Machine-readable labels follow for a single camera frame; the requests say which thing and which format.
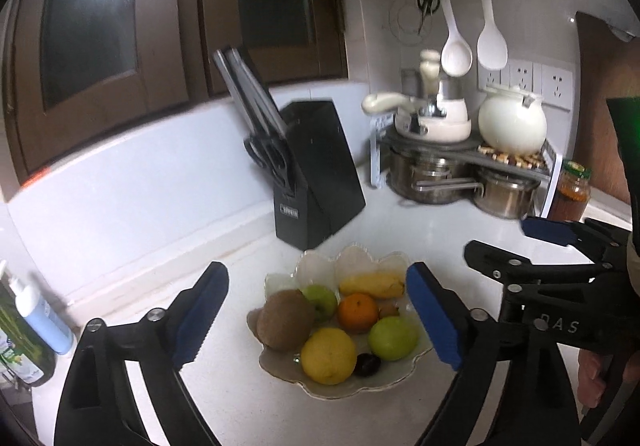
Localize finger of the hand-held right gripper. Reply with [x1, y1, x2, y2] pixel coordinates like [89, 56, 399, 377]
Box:
[520, 217, 630, 262]
[464, 240, 607, 286]

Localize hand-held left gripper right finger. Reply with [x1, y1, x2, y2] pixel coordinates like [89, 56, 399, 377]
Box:
[406, 262, 581, 446]

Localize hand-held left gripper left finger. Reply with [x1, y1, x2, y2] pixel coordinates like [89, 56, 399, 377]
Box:
[52, 261, 231, 446]

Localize large green apple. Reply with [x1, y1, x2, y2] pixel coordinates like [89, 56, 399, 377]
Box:
[368, 316, 419, 361]

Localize yellow banana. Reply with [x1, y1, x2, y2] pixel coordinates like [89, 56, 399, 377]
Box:
[339, 272, 407, 299]

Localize orange tangerine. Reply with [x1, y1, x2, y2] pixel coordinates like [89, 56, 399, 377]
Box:
[337, 292, 379, 333]

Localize dark plum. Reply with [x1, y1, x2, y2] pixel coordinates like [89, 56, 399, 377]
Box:
[354, 352, 382, 377]

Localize brown kiwi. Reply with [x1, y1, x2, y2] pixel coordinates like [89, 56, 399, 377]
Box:
[248, 289, 317, 353]

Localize flower-shaped glass bowl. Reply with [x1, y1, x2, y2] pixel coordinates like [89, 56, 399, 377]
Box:
[246, 242, 435, 401]

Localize yellow lemon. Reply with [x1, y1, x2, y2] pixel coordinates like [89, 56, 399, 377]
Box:
[301, 327, 358, 386]

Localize small green apple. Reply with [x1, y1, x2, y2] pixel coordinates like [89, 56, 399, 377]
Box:
[301, 284, 339, 322]

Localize person's right hand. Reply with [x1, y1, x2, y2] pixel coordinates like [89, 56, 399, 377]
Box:
[576, 350, 609, 409]

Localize glass jar green lid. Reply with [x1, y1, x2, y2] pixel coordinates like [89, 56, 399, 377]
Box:
[547, 160, 592, 222]

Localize small steel pot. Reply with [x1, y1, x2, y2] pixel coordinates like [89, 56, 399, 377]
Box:
[472, 168, 541, 219]

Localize wooden bead trivet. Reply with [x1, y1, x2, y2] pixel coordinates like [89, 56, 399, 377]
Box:
[477, 143, 549, 168]

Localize large steel pot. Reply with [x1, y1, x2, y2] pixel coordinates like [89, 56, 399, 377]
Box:
[389, 146, 485, 204]

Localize white teapot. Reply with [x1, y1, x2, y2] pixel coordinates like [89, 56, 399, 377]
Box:
[477, 85, 547, 154]

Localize cream saucepan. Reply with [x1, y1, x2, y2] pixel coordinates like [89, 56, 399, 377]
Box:
[361, 92, 473, 143]

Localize white shelf rack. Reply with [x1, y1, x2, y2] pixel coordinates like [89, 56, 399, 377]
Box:
[370, 118, 563, 222]

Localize light blue pump bottle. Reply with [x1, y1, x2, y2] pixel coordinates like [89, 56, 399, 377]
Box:
[7, 276, 75, 356]

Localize green label bottle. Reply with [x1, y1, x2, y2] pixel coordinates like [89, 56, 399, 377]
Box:
[0, 271, 56, 387]

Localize black knife block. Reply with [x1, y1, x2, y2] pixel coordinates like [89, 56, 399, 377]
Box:
[274, 100, 367, 251]

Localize white rice paddle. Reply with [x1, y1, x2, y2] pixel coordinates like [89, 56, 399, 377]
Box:
[476, 0, 509, 72]

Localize white ladle spoon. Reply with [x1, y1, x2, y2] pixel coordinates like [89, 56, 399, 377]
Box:
[440, 0, 473, 77]

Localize steel cup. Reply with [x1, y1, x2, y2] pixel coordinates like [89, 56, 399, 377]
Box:
[400, 68, 426, 97]

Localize small hanging scissors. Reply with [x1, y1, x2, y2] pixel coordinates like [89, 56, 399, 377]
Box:
[416, 0, 441, 34]

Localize black handled scissors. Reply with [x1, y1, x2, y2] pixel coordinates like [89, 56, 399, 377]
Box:
[243, 135, 297, 192]

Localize steel pan cream handle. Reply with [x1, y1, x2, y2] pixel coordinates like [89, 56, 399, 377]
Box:
[417, 48, 471, 119]

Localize grey handled knife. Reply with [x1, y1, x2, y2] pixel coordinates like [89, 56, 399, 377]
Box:
[227, 47, 290, 134]
[212, 48, 281, 142]

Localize round wire trivet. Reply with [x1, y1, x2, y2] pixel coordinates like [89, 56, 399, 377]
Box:
[389, 0, 448, 47]

